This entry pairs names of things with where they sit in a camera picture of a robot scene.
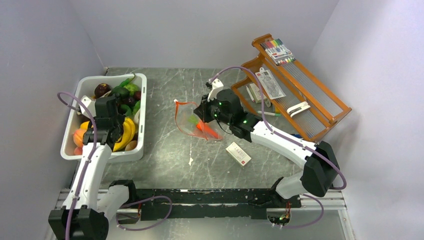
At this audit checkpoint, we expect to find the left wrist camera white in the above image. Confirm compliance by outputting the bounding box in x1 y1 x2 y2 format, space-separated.
80 95 96 118

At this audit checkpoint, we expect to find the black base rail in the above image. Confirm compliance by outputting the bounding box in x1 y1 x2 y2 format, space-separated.
136 188 302 220

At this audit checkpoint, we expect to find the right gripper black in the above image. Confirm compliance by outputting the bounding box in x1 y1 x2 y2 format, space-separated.
193 92 233 126

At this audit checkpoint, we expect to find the yellow banana bunch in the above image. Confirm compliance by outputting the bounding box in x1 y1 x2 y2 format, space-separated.
113 117 136 152

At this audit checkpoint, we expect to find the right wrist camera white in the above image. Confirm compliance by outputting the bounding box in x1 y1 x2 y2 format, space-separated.
207 78 224 102

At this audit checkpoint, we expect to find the light green bumpy fruit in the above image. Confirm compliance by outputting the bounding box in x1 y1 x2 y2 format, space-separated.
124 83 140 97

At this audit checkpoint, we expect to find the dark purple mangosteen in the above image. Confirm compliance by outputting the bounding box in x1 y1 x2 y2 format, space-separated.
94 83 111 99

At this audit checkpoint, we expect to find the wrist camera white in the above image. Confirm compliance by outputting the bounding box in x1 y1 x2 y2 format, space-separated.
80 95 96 118
207 78 224 102

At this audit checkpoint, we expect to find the peach fruit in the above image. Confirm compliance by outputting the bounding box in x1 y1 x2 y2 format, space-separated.
73 128 86 148

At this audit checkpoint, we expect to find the white stapler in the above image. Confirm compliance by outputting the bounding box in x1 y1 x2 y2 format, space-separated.
286 101 311 118

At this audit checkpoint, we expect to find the green white marker pen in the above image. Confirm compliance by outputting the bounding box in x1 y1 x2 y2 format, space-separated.
257 110 281 117

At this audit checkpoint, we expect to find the orange wooden rack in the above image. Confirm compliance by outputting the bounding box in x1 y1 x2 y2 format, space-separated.
231 34 352 142

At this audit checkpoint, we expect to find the green chili pepper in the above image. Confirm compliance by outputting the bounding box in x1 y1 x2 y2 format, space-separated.
119 74 137 88

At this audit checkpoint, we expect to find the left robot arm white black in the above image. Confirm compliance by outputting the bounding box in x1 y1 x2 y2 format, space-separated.
48 94 139 240

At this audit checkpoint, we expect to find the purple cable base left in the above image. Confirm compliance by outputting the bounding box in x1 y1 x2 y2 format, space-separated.
115 195 173 232

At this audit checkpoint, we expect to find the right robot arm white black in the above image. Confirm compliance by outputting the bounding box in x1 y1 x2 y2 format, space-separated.
193 89 340 207

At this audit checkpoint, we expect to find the packaged card on rack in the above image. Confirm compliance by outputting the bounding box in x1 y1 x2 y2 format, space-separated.
255 67 286 100

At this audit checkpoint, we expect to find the white plastic food bin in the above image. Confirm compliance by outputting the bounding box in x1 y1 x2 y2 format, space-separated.
60 73 148 164

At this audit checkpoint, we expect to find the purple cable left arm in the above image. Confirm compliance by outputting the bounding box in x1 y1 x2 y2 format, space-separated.
56 92 98 240

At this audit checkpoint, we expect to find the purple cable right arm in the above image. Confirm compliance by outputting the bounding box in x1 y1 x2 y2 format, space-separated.
207 66 348 191

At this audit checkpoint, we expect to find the white cardboard box red logo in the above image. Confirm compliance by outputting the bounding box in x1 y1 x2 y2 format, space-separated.
226 142 252 167

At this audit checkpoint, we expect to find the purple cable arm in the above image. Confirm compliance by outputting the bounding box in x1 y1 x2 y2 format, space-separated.
56 92 98 240
207 66 348 191

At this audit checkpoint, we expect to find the clear zip bag orange zipper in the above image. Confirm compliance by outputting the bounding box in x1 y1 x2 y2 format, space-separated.
173 99 223 141

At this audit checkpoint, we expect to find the white eraser box on rack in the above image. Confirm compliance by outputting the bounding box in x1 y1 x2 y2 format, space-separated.
247 83 262 104

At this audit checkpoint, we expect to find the green avocado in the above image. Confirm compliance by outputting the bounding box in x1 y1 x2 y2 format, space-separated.
110 86 130 99

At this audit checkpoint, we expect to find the pack of coloured markers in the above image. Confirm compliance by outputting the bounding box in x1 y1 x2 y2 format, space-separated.
260 38 296 66

